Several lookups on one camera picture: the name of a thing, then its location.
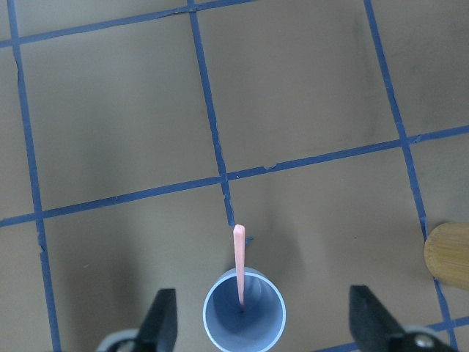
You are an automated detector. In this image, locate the pink chopstick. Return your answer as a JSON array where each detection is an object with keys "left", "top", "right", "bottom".
[{"left": 233, "top": 224, "right": 245, "bottom": 310}]

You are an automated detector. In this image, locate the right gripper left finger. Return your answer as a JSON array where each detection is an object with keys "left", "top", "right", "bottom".
[{"left": 137, "top": 288, "right": 177, "bottom": 351}]

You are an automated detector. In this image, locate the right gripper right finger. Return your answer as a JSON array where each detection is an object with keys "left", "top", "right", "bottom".
[{"left": 349, "top": 285, "right": 405, "bottom": 352}]

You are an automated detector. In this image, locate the light blue plastic cup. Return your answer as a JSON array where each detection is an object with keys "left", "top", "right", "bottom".
[{"left": 202, "top": 268, "right": 287, "bottom": 351}]

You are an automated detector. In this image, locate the bamboo cup holder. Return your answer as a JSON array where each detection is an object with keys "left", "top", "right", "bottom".
[{"left": 424, "top": 222, "right": 468, "bottom": 291}]

